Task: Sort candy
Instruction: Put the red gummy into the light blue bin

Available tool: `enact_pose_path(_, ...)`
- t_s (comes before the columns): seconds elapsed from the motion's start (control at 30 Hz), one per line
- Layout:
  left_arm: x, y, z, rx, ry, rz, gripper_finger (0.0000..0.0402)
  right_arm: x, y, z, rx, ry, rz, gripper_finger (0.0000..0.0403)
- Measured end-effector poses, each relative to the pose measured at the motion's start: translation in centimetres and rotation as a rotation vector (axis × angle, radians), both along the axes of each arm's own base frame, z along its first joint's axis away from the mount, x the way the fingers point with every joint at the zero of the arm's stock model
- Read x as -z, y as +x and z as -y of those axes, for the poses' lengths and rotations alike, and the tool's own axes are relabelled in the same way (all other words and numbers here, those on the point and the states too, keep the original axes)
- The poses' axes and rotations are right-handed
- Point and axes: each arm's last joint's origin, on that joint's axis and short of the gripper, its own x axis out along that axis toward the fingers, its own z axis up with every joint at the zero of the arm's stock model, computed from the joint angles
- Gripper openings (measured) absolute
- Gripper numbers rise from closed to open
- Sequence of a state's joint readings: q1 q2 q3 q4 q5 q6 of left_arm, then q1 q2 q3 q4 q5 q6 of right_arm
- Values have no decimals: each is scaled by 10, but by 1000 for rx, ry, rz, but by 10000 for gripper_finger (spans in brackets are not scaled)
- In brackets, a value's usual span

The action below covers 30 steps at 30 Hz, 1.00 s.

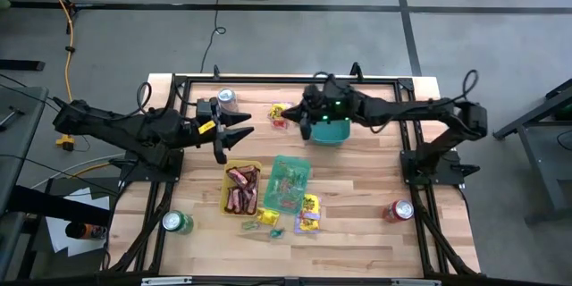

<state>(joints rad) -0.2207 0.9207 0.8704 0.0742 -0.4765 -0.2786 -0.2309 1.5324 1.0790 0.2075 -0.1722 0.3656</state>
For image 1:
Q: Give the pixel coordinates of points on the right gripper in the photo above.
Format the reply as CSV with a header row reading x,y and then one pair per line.
x,y
335,107

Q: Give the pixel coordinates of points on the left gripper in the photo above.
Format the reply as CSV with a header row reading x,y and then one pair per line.
x,y
192,132

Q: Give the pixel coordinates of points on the yellow Sour Patch bag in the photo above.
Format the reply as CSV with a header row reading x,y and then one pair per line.
x,y
268,217
311,203
278,111
308,224

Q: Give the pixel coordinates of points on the translucent green plastic bin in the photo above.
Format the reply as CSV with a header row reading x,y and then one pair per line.
x,y
299,163

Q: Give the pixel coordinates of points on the orange clear-wrapped candy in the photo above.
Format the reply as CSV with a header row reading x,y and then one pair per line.
x,y
290,204

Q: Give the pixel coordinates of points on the teal clear-wrapped candy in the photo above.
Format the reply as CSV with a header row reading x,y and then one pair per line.
x,y
277,233

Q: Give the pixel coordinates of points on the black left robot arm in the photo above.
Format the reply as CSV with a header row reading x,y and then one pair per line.
x,y
134,129

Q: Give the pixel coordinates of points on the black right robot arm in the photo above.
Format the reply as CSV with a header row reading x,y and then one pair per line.
x,y
402,109

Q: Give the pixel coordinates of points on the yellow label tag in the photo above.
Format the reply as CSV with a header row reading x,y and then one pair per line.
x,y
206,127

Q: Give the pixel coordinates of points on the silver soda can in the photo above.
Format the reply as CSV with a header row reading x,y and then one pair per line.
x,y
227,96

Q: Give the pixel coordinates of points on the opaque teal plastic bin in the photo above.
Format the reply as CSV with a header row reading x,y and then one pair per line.
x,y
330,134

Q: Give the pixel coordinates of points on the black table clamp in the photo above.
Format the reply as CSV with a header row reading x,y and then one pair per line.
x,y
356,70
216,71

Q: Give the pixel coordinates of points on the translucent yellow plastic bin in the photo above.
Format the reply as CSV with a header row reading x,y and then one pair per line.
x,y
222,187

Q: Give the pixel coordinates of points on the green soda can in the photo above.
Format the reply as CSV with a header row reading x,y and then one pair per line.
x,y
176,222

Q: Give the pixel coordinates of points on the red soda can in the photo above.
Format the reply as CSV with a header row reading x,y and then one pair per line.
x,y
399,211

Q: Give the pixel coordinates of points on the white paper sheet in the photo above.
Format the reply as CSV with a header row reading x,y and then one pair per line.
x,y
89,199

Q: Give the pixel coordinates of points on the yellow power outlet block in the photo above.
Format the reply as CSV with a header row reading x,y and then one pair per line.
x,y
65,142

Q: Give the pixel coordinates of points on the black orange bottle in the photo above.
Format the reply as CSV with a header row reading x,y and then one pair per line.
x,y
85,231

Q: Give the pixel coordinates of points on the black beam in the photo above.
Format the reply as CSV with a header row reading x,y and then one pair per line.
x,y
58,207

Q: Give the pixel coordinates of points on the gray side table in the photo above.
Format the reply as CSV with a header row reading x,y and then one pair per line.
x,y
22,152

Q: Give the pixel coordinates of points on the black flat bar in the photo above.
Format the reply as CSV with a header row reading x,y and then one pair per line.
x,y
20,65

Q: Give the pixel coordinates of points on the metal hand tool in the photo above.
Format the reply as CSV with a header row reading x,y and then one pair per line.
x,y
11,114

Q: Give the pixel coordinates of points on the black steel stand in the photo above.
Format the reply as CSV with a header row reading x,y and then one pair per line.
x,y
536,114

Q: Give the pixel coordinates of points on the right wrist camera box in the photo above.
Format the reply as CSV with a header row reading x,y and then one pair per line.
x,y
313,94

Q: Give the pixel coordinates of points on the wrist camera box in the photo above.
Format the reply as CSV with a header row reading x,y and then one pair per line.
x,y
313,94
205,108

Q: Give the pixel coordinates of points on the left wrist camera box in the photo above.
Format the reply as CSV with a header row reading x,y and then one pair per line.
x,y
205,108

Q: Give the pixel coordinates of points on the black aluminium table frame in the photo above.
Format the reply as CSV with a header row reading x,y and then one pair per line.
x,y
268,80

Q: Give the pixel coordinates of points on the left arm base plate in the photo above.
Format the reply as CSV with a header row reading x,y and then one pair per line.
x,y
134,172

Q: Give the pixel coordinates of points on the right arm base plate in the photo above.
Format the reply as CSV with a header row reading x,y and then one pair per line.
x,y
442,176

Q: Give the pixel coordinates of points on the silver metal bracket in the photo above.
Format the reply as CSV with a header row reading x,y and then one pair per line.
x,y
166,281
415,282

